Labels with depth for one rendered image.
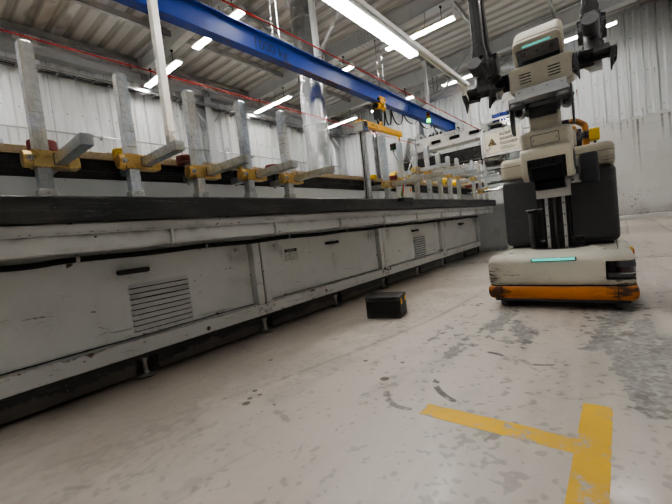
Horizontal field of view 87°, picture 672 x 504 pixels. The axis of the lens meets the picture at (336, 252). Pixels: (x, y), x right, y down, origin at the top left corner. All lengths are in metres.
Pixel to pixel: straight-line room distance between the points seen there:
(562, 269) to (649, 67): 10.06
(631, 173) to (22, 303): 11.34
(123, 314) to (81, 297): 0.16
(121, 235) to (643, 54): 11.59
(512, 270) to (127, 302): 1.80
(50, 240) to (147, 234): 0.28
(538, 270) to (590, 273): 0.21
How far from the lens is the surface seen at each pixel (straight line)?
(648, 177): 11.43
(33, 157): 1.36
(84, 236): 1.38
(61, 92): 9.45
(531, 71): 2.18
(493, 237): 5.41
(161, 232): 1.47
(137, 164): 1.45
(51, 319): 1.60
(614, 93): 11.71
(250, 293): 1.95
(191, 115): 1.62
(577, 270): 2.01
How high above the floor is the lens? 0.50
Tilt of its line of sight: 3 degrees down
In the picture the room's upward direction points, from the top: 7 degrees counter-clockwise
